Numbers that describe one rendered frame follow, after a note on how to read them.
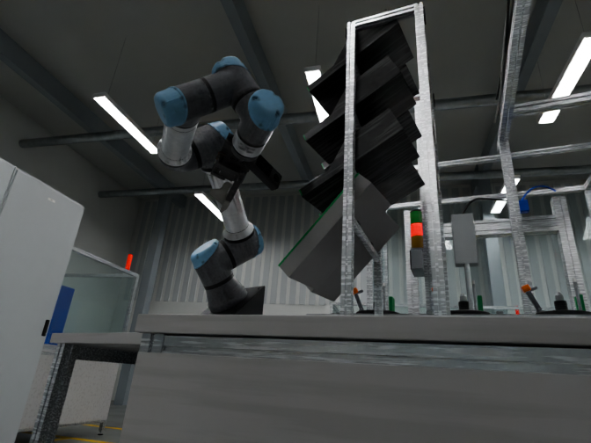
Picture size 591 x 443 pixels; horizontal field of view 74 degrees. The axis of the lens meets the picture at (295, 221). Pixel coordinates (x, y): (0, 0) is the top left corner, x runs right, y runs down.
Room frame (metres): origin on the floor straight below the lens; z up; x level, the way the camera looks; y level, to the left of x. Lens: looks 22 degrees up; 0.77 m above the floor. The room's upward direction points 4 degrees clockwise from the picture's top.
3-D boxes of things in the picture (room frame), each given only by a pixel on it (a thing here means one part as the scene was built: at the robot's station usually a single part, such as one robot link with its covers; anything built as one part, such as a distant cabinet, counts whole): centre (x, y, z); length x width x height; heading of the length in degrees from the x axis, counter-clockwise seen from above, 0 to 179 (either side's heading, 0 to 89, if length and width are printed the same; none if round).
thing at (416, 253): (1.38, -0.47, 1.29); 0.12 x 0.05 x 0.25; 156
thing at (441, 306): (0.87, -0.25, 1.26); 0.36 x 0.21 x 0.80; 156
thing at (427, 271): (1.37, -0.50, 1.46); 0.03 x 0.03 x 1.00; 66
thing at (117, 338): (1.44, 0.19, 0.84); 0.90 x 0.70 x 0.03; 145
